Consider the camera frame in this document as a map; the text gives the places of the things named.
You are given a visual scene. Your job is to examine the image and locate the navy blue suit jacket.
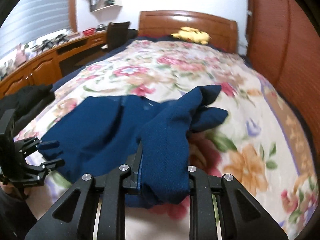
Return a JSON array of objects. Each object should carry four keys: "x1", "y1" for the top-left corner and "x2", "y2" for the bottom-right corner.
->
[{"x1": 41, "y1": 85, "x2": 228, "y2": 208}]

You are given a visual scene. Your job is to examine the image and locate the left hand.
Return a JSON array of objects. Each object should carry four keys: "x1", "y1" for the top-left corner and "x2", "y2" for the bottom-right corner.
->
[{"x1": 1, "y1": 182, "x2": 31, "y2": 202}]

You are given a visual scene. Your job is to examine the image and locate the floral bed blanket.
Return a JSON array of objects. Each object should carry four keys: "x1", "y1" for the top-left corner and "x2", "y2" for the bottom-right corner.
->
[{"x1": 13, "y1": 39, "x2": 320, "y2": 240}]

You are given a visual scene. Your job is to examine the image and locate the wooden desk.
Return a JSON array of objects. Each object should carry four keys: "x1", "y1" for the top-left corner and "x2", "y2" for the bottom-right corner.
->
[{"x1": 1, "y1": 31, "x2": 106, "y2": 98}]

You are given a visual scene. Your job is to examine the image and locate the red basket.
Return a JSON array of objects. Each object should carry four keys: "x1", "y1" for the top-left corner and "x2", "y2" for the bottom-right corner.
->
[{"x1": 82, "y1": 28, "x2": 96, "y2": 36}]

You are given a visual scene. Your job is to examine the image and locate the dark wooden chair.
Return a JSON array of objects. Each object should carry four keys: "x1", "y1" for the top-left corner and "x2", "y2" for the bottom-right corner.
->
[{"x1": 101, "y1": 22, "x2": 138, "y2": 52}]

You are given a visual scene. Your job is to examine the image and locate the window blind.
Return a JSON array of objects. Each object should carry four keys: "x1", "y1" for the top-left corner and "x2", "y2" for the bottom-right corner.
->
[{"x1": 1, "y1": 0, "x2": 69, "y2": 57}]

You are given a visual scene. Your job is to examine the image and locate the yellow Pikachu plush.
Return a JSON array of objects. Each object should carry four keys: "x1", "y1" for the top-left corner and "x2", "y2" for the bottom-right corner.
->
[{"x1": 171, "y1": 27, "x2": 210, "y2": 45}]

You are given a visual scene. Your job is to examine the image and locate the wooden headboard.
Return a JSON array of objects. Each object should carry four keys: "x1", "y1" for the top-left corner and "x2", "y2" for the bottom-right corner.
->
[{"x1": 138, "y1": 10, "x2": 238, "y2": 53}]

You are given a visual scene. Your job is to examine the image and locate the wooden louvered wardrobe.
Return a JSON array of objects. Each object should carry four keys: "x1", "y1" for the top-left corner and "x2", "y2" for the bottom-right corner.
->
[{"x1": 246, "y1": 0, "x2": 320, "y2": 160}]

